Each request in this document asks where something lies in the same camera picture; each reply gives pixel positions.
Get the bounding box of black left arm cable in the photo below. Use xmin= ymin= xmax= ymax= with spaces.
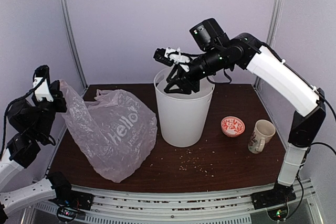
xmin=0 ymin=64 xmax=50 ymax=156

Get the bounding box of cream patterned ceramic mug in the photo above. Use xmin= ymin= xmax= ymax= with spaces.
xmin=248 ymin=119 xmax=276 ymax=154

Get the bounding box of white plastic trash bin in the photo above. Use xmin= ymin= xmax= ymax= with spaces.
xmin=154 ymin=68 xmax=215 ymax=147

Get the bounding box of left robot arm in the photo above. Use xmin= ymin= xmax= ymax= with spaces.
xmin=1 ymin=77 xmax=76 ymax=223

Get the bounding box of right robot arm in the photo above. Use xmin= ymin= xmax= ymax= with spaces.
xmin=154 ymin=18 xmax=326 ymax=208

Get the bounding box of translucent pink plastic bag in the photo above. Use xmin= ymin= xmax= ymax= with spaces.
xmin=60 ymin=80 xmax=158 ymax=183

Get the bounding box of right aluminium frame post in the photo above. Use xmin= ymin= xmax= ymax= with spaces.
xmin=253 ymin=0 xmax=287 ymax=88

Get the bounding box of left aluminium frame post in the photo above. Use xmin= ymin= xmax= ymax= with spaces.
xmin=60 ymin=0 xmax=88 ymax=90

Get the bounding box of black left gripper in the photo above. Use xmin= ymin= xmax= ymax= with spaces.
xmin=31 ymin=79 xmax=67 ymax=141

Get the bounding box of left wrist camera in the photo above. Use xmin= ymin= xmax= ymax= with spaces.
xmin=33 ymin=65 xmax=54 ymax=103

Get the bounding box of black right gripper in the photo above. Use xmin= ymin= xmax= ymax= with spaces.
xmin=164 ymin=45 xmax=227 ymax=94

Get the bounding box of front aluminium rail base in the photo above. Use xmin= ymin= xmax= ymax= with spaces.
xmin=19 ymin=179 xmax=327 ymax=223

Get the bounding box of red patterned ceramic bowl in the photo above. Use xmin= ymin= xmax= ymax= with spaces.
xmin=221 ymin=116 xmax=245 ymax=137

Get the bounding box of aluminium frame post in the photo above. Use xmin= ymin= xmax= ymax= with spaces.
xmin=253 ymin=0 xmax=287 ymax=88
xmin=60 ymin=0 xmax=88 ymax=90

